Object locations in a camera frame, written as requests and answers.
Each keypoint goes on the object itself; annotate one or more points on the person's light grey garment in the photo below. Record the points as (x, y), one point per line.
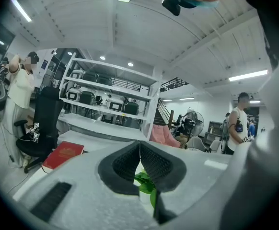
(261, 152)

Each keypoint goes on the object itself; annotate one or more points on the black head camera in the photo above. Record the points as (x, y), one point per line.
(171, 5)

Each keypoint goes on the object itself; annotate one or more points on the group of black and white cases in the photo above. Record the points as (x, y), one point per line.
(86, 97)

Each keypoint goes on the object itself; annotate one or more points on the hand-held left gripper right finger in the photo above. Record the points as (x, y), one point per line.
(192, 166)

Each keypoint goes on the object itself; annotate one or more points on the green potted plant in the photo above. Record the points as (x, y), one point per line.
(145, 186)

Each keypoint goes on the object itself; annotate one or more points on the black metal staircase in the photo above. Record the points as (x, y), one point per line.
(164, 111)

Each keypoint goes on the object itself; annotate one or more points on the black standing fan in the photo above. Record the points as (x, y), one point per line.
(197, 124)

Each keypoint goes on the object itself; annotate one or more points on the grey cabinet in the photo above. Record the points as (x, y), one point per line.
(215, 129)

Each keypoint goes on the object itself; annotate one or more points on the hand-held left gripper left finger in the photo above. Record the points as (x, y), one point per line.
(82, 200)

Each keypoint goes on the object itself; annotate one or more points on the round ceiling downlight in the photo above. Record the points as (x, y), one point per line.
(102, 57)
(130, 64)

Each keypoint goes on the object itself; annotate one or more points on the pink beanbag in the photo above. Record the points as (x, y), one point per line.
(162, 135)

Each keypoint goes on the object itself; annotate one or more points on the white metal shelving rack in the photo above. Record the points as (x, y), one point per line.
(110, 121)

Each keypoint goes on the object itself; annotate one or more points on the white chair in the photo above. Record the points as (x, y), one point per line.
(197, 144)
(215, 146)

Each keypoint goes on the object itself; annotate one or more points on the black office chair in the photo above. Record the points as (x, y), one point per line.
(47, 118)

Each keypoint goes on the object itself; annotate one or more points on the red hardcover book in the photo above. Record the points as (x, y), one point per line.
(62, 156)

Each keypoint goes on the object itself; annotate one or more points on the spare hand-held gripper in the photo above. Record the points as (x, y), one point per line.
(35, 132)

